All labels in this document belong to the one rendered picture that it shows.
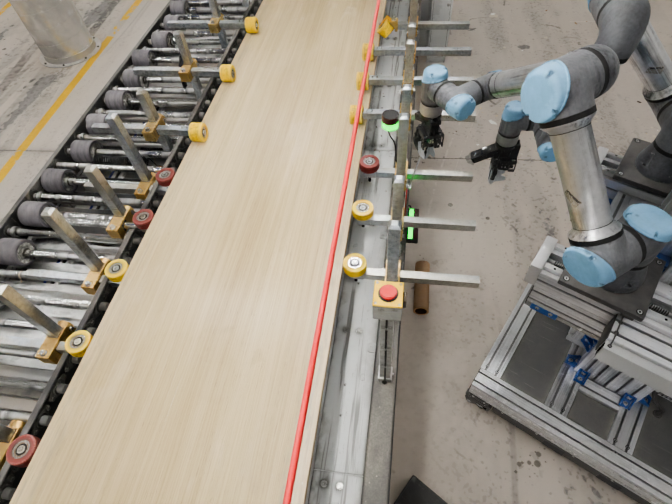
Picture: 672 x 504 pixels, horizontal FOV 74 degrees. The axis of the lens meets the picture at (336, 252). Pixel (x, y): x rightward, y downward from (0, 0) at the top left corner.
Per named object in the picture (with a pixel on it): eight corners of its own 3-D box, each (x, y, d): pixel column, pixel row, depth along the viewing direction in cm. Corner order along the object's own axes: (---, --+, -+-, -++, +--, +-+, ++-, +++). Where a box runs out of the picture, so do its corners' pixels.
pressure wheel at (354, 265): (356, 267, 161) (355, 248, 152) (371, 280, 157) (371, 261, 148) (340, 279, 159) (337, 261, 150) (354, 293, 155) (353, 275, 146)
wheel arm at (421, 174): (470, 178, 180) (472, 170, 177) (471, 184, 178) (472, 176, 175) (364, 173, 186) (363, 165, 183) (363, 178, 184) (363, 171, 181)
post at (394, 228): (395, 303, 163) (401, 218, 125) (395, 312, 161) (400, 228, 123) (386, 303, 164) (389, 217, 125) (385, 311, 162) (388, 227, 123)
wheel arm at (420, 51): (470, 52, 215) (471, 45, 212) (470, 56, 213) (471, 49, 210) (367, 52, 222) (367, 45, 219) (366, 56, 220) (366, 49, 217)
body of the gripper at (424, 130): (421, 152, 153) (424, 123, 143) (414, 136, 158) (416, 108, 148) (443, 148, 153) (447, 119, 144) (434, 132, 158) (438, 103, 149)
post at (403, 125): (403, 205, 193) (409, 111, 154) (402, 211, 191) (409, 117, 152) (395, 204, 193) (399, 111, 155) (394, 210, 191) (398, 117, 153)
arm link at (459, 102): (488, 90, 129) (464, 73, 135) (457, 104, 126) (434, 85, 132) (483, 113, 135) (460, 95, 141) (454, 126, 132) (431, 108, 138)
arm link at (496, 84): (643, 25, 94) (489, 64, 139) (605, 41, 92) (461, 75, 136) (648, 80, 98) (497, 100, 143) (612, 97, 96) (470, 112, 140)
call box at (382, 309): (402, 298, 113) (404, 282, 106) (400, 323, 109) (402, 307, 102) (375, 296, 114) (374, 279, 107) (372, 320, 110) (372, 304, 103)
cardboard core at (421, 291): (430, 261, 247) (429, 308, 230) (429, 269, 253) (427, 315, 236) (415, 260, 248) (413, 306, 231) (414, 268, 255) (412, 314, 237)
